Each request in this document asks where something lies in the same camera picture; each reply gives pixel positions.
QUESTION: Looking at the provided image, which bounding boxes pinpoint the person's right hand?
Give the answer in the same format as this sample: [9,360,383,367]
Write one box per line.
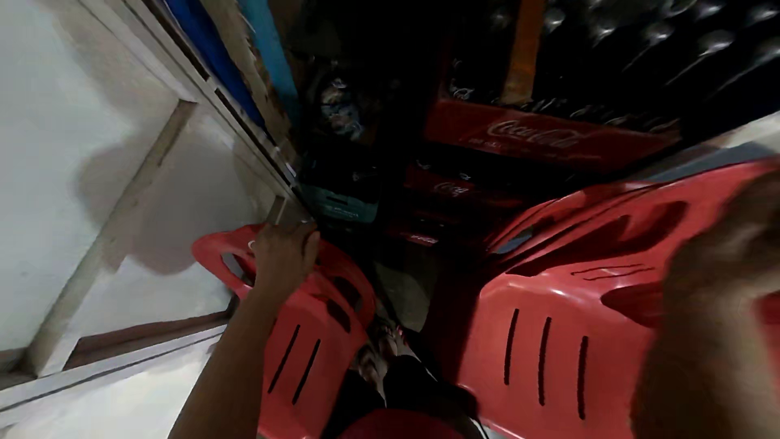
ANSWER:
[664,171,780,301]

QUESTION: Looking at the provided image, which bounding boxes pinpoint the person's left hand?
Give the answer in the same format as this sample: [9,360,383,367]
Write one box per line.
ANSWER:
[253,221,321,303]

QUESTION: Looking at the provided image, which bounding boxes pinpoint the red plastic chair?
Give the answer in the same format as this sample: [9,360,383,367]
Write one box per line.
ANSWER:
[486,179,654,256]
[191,224,377,331]
[456,157,780,439]
[257,268,370,439]

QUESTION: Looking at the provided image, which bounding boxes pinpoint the person's left forearm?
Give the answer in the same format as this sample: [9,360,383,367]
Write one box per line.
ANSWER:
[167,285,286,439]

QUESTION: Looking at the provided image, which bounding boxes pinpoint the person's right forearm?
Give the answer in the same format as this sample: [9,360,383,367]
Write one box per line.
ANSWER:
[630,291,780,439]

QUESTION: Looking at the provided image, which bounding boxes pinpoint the green plastic crate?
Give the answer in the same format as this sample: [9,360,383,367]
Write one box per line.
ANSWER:
[300,183,380,224]

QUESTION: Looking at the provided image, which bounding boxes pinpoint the red crate with white lettering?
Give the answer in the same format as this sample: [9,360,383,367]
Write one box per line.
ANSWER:
[423,91,680,173]
[384,210,464,248]
[403,160,528,211]

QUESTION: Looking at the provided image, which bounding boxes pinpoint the patterned plastic bag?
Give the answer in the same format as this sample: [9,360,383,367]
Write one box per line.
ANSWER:
[320,78,365,141]

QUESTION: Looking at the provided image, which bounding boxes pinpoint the person's legs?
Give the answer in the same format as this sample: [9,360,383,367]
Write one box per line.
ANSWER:
[320,320,479,439]

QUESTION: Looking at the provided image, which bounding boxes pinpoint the light blue plank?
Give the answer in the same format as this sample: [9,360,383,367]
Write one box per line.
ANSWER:
[238,0,301,123]

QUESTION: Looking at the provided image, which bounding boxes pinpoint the rough beige wooden plank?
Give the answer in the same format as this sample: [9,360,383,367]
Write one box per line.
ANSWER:
[200,0,299,167]

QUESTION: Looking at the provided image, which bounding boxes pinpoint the dark blue cloth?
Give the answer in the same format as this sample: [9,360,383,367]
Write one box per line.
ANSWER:
[165,0,267,130]

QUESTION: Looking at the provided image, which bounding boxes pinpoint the person's body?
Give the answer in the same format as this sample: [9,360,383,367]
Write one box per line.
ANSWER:
[337,408,467,439]

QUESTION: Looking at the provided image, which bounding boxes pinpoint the brown wooden plank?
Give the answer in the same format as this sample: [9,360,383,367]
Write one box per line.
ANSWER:
[501,0,545,105]

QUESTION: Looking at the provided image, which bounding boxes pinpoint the group of dark glass bottles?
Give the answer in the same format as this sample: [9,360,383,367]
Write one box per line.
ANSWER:
[450,0,780,135]

